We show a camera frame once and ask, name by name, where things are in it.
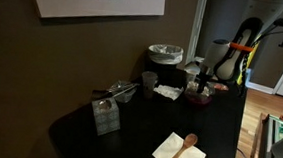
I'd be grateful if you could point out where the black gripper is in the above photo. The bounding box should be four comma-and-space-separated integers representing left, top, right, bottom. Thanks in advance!
196, 63, 215, 96

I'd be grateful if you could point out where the clear plastic lunchbox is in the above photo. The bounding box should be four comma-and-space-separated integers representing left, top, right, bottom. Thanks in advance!
184, 79, 216, 102

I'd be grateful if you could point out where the dark red plate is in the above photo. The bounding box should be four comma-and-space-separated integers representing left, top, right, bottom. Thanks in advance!
183, 91, 214, 107

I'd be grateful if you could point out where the crumpled plastic wrapper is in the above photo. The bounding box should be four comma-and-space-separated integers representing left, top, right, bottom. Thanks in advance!
211, 81, 231, 93

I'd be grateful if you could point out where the patterned paper cup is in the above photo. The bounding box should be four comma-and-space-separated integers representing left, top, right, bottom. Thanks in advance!
182, 60, 203, 85

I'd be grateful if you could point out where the crumpled white napkin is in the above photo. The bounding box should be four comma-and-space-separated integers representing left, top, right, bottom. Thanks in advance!
152, 83, 185, 102

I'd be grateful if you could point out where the black trash bin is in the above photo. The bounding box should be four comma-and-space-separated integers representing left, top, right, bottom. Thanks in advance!
143, 53, 183, 90

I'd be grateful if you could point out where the white trash bin liner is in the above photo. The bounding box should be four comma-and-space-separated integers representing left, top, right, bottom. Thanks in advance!
147, 42, 185, 67

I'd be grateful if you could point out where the clear plastic cup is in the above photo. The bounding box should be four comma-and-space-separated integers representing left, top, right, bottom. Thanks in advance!
139, 70, 159, 100

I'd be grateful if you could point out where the yellow black striped band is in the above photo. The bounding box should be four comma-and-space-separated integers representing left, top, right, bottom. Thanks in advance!
235, 40, 260, 88

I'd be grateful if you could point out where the wooden spoon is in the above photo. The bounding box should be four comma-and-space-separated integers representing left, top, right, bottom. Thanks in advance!
161, 131, 200, 158

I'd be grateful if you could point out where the wooden board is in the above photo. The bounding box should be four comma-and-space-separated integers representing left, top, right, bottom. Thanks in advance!
247, 111, 271, 158

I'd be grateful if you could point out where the orange strap on arm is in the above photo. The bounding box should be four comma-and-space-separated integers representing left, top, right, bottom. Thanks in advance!
229, 41, 255, 54

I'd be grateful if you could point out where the white door frame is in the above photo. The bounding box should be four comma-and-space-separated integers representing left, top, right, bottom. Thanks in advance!
185, 0, 209, 66

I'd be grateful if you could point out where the silver cutlery with black handle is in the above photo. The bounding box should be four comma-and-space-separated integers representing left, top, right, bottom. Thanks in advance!
91, 80, 140, 104

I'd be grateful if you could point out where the white wall painting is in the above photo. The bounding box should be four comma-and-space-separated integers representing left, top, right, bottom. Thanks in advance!
27, 0, 166, 27

